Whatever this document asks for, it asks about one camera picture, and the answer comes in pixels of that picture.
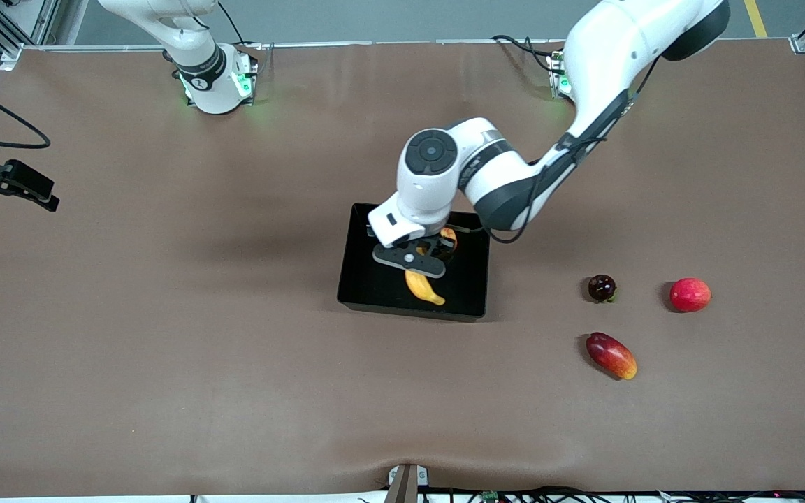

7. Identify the yellow banana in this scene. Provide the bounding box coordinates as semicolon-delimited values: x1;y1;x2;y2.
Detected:
405;245;447;307

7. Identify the black plastic box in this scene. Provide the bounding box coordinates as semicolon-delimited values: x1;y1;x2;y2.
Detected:
337;203;491;323

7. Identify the plain red apple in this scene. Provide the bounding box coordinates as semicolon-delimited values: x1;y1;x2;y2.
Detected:
669;277;712;313

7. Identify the brown table cover mat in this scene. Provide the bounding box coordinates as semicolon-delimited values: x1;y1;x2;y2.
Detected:
0;38;805;498

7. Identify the dark purple mangosteen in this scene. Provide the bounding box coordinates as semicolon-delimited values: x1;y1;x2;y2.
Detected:
588;274;618;304

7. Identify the red yellow mango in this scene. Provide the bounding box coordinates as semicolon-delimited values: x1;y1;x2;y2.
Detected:
586;332;638;381

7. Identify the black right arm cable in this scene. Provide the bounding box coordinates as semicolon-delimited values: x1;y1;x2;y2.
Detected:
0;73;52;150

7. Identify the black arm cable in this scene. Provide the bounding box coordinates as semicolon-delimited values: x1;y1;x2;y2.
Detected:
455;56;658;245
0;73;52;150

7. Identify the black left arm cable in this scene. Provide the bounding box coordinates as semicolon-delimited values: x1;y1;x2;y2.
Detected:
455;56;658;245

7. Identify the black left base cable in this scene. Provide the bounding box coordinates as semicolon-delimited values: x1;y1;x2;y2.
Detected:
492;34;564;74

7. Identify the black base cable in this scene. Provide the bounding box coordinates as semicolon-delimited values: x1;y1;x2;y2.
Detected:
492;34;564;74
217;0;274;71

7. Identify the grey metal table bracket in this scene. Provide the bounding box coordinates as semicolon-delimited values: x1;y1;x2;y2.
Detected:
384;463;429;503

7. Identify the black right base cable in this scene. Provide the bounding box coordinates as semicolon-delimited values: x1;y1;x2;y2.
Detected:
217;0;274;71

